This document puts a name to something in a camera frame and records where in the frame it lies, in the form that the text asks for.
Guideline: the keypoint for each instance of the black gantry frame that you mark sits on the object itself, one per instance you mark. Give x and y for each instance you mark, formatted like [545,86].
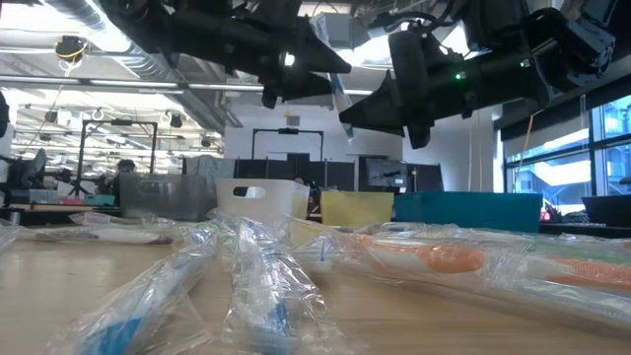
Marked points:
[288,131]

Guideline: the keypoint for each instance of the black ceiling camera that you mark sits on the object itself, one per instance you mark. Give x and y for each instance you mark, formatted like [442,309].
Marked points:
[71,48]

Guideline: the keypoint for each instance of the black spotlight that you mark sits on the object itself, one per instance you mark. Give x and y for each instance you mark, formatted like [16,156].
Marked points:
[176,120]

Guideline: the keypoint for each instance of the teal small box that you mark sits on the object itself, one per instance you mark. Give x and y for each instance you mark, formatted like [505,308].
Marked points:
[100,199]

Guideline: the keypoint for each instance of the large window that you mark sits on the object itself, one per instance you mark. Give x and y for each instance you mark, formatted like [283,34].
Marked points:
[557,172]

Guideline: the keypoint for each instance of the pink small box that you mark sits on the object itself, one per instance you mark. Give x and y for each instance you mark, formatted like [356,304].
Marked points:
[73,201]

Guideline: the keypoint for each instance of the grey transparent plastic bin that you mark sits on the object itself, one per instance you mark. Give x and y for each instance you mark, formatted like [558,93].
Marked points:
[162,197]

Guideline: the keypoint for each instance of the person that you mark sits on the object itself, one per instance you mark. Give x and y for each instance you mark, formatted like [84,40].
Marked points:
[299,180]
[125,166]

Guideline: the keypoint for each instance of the white plastic bin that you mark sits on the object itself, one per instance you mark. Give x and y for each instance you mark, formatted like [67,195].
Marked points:
[276,199]

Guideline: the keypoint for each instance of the long ceiling light strip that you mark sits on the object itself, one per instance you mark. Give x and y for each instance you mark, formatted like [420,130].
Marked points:
[222,87]

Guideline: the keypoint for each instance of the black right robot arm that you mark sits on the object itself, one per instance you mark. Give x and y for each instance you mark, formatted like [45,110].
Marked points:
[493,20]

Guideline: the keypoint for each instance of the teal plastic bin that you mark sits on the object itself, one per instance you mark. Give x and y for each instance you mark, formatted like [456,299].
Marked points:
[468,212]

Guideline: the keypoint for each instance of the black tripod frame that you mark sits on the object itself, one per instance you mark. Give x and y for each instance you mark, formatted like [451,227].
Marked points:
[120,122]

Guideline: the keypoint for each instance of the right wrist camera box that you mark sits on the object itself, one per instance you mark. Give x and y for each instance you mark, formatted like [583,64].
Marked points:
[577,44]

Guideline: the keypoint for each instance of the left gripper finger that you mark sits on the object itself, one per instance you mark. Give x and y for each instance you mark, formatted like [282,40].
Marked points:
[296,89]
[315,56]

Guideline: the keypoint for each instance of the black monitor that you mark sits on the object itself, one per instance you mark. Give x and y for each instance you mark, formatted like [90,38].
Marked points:
[387,172]

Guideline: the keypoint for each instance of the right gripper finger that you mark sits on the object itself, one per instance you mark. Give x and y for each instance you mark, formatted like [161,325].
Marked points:
[379,108]
[420,135]

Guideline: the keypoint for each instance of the yellow plastic bin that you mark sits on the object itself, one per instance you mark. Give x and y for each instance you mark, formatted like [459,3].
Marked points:
[355,209]

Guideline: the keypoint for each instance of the dark navy tray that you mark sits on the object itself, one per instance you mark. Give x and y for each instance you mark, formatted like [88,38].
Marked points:
[609,209]

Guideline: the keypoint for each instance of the grey fabric cover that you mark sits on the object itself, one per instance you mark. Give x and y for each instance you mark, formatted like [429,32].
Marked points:
[212,170]

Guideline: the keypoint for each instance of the wooden desk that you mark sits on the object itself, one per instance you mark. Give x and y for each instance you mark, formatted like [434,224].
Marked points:
[49,207]

